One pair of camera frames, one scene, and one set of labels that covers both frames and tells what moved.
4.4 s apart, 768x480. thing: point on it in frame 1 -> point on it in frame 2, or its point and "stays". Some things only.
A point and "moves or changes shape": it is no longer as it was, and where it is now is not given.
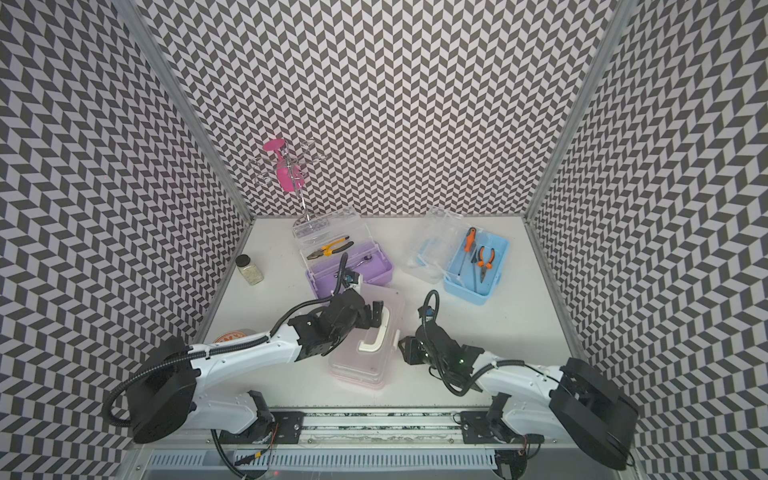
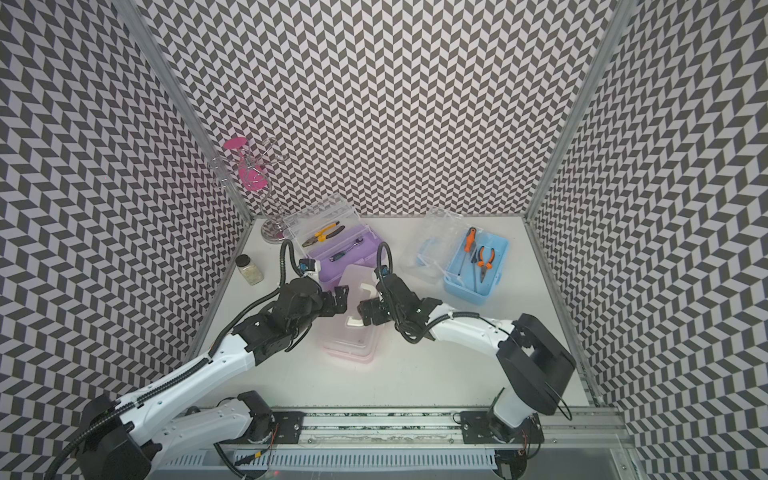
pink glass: (289, 176) -> (252, 176)
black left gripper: (367, 316) -> (341, 298)
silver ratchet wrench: (368, 257) -> (343, 252)
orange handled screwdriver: (468, 244) stays
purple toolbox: (323, 238) moves or changes shape
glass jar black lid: (249, 269) stays
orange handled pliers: (481, 263) stays
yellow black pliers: (327, 250) -> (323, 234)
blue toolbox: (469, 259) stays
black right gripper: (411, 348) -> (375, 307)
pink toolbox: (368, 358) moves or changes shape
